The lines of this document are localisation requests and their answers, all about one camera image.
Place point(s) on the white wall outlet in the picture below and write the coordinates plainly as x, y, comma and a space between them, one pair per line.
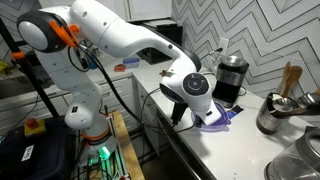
223, 45

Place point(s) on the red emergency stop button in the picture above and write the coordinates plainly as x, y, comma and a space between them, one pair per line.
32, 124

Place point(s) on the metal ladle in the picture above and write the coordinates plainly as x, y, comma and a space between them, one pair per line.
283, 104

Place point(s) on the wooden spoon in holder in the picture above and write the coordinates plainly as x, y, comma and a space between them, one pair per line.
295, 75

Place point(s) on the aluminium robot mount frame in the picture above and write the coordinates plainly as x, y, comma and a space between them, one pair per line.
115, 160

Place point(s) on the container with blue lid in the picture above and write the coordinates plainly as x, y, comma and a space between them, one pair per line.
131, 62

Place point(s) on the glass blender jar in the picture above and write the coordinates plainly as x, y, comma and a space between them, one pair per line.
293, 160

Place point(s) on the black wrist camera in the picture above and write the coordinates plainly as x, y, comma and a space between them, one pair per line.
179, 113

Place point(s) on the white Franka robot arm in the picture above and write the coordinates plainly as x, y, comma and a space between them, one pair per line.
126, 36

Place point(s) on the shiny metal utensil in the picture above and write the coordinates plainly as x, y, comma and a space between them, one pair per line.
308, 99

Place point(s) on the metal utensil holder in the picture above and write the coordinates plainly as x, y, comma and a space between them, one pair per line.
268, 118

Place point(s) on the wooden spatula in holder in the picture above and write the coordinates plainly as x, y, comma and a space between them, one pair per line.
286, 71

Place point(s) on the small orange object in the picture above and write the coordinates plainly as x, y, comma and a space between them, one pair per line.
120, 67

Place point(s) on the black control box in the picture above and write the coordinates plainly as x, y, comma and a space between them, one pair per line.
43, 156

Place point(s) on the black stand pole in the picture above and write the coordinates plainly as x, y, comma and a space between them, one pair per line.
36, 83

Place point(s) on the wooden board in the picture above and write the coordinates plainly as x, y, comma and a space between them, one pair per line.
128, 150

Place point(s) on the light wooden slotted spatula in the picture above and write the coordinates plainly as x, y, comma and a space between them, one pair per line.
163, 72

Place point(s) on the black microwave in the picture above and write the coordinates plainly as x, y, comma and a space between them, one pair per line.
156, 55

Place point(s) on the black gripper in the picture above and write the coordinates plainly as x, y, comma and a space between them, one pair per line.
198, 122

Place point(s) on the black coffee grinder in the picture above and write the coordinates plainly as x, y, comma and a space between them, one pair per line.
231, 80

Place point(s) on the blue plastic lid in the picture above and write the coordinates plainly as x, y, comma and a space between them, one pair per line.
224, 118

